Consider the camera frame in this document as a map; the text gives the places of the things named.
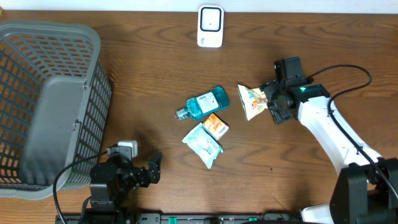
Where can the teal mouthwash bottle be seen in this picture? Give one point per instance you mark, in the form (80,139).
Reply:
(200,106)

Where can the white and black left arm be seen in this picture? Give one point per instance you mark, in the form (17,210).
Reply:
(107,210)

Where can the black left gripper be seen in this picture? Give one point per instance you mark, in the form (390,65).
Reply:
(153,172)

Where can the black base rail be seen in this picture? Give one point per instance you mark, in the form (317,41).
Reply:
(268,217)

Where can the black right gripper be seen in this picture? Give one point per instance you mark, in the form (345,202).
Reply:
(278,115)

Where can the yellow snack chips bag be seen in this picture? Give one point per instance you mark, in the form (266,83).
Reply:
(254,101)

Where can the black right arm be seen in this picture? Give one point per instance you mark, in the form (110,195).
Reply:
(366,189)

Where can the white barcode scanner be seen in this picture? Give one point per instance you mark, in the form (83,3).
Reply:
(210,26)

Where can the orange small box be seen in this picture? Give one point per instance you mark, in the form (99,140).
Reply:
(215,126)

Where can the light blue candy packet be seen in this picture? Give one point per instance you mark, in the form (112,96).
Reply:
(203,144)

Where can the grey plastic mesh basket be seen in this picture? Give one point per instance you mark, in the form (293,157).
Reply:
(55,99)

